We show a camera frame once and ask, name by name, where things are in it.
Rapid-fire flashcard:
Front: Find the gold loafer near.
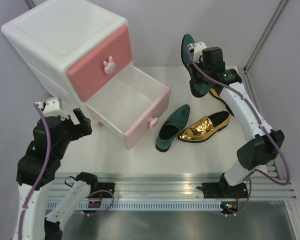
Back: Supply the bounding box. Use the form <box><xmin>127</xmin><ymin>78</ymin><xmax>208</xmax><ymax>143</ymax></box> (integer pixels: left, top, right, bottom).
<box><xmin>177</xmin><ymin>110</ymin><xmax>230</xmax><ymax>143</ymax></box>

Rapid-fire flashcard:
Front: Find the aluminium corner frame post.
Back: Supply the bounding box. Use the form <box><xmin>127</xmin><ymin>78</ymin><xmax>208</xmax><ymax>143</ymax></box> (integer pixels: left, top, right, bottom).
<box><xmin>243</xmin><ymin>0</ymin><xmax>290</xmax><ymax>74</ymax></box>

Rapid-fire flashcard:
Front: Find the white plastic shoe cabinet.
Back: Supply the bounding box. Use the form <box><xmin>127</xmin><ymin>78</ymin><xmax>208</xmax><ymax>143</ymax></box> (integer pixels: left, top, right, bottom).
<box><xmin>1</xmin><ymin>0</ymin><xmax>128</xmax><ymax>117</ymax></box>

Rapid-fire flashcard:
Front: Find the white slotted cable duct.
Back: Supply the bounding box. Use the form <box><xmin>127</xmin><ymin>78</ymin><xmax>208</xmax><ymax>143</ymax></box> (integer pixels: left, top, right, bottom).
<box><xmin>43</xmin><ymin>201</ymin><xmax>227</xmax><ymax>211</ymax></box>

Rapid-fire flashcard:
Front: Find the gold loafer far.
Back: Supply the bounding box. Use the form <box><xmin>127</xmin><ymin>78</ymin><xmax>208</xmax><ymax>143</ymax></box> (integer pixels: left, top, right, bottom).
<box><xmin>209</xmin><ymin>88</ymin><xmax>234</xmax><ymax>116</ymax></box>

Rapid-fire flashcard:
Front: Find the light pink drawer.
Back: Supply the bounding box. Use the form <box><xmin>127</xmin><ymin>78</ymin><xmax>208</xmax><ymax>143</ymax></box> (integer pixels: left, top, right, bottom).
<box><xmin>85</xmin><ymin>64</ymin><xmax>172</xmax><ymax>150</ymax></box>

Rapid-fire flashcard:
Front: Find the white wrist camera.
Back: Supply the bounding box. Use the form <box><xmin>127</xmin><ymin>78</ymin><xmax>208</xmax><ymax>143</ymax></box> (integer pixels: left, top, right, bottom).
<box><xmin>35</xmin><ymin>97</ymin><xmax>70</xmax><ymax>121</ymax></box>
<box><xmin>187</xmin><ymin>42</ymin><xmax>207</xmax><ymax>62</ymax></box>

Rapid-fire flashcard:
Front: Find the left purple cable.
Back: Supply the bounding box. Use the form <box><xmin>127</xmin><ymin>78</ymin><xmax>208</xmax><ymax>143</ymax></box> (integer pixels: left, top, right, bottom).
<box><xmin>16</xmin><ymin>104</ymin><xmax>52</xmax><ymax>240</ymax></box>

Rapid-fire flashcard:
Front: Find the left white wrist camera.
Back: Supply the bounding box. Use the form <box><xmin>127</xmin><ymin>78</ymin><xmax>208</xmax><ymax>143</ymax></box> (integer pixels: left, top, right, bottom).
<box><xmin>35</xmin><ymin>97</ymin><xmax>70</xmax><ymax>121</ymax></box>

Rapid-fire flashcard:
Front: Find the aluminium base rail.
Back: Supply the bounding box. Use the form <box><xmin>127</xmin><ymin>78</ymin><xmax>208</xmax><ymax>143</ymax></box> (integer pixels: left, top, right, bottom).
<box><xmin>43</xmin><ymin>171</ymin><xmax>297</xmax><ymax>202</ymax></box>

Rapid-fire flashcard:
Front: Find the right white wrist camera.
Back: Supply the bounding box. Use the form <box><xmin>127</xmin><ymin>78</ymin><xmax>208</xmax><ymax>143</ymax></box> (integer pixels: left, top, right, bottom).
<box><xmin>187</xmin><ymin>42</ymin><xmax>207</xmax><ymax>62</ymax></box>

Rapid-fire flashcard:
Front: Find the dark pink drawer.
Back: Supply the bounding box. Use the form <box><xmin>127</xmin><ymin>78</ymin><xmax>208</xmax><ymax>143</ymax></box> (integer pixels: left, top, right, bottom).
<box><xmin>67</xmin><ymin>25</ymin><xmax>133</xmax><ymax>102</ymax></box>

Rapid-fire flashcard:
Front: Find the gold loafer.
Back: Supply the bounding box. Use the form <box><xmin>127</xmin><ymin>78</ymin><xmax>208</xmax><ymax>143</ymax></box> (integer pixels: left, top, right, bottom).
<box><xmin>177</xmin><ymin>110</ymin><xmax>230</xmax><ymax>143</ymax></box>
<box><xmin>209</xmin><ymin>88</ymin><xmax>234</xmax><ymax>116</ymax></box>

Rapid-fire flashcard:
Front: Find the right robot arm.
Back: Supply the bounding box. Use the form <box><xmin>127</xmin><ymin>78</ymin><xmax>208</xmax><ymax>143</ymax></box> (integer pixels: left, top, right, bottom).
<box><xmin>187</xmin><ymin>43</ymin><xmax>285</xmax><ymax>198</ymax></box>

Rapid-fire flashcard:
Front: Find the green loafer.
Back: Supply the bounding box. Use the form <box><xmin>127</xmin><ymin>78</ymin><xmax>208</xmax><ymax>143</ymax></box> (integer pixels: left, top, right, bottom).
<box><xmin>155</xmin><ymin>104</ymin><xmax>190</xmax><ymax>153</ymax></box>
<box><xmin>180</xmin><ymin>34</ymin><xmax>211</xmax><ymax>98</ymax></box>

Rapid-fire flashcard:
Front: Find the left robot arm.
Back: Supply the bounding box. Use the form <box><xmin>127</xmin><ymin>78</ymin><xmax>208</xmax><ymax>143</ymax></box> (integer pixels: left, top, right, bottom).
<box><xmin>12</xmin><ymin>104</ymin><xmax>99</xmax><ymax>240</ymax></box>

